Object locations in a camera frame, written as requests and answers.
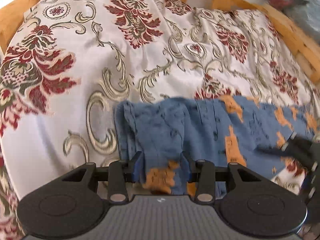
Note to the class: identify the blue orange printed pants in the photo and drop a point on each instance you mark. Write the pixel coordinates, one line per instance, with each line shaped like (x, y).
(229, 128)

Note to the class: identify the wooden bed frame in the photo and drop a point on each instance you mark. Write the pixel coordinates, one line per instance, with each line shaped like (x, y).
(303, 48)

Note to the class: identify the grey blue cloth pile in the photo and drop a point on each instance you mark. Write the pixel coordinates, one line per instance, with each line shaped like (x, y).
(305, 14)

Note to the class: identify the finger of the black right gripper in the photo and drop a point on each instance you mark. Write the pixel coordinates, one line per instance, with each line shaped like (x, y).
(281, 152)

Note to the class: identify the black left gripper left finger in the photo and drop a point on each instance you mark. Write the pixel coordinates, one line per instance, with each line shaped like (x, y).
(123, 171)

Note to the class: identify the white floral bedspread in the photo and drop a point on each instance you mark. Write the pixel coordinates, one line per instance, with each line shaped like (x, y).
(72, 62)

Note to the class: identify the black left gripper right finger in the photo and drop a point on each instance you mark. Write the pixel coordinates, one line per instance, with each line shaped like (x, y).
(193, 169)

